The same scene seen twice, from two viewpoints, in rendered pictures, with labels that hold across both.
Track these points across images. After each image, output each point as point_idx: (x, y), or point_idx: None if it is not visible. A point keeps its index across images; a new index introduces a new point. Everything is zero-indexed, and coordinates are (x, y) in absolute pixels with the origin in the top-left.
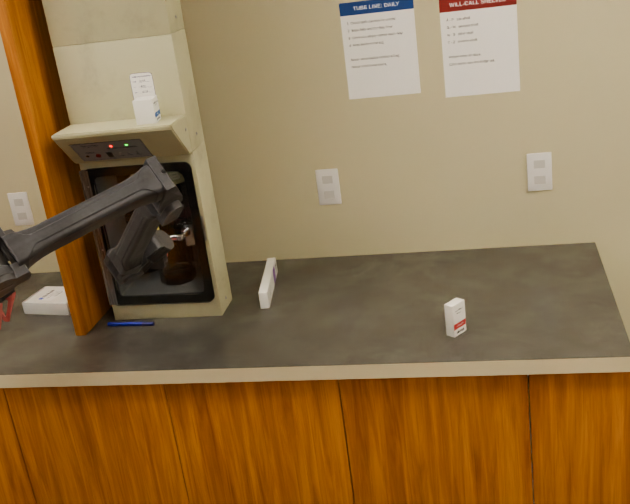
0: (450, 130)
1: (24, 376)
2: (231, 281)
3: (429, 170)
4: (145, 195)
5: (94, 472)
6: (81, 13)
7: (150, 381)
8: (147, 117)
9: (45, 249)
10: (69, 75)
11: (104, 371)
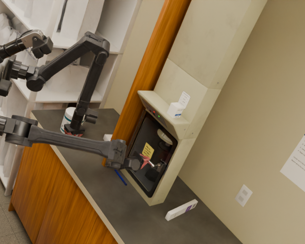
0: None
1: (67, 163)
2: (174, 194)
3: (289, 232)
4: (98, 153)
5: (65, 214)
6: (184, 53)
7: (94, 207)
8: (172, 113)
9: (42, 142)
10: (165, 72)
11: (85, 188)
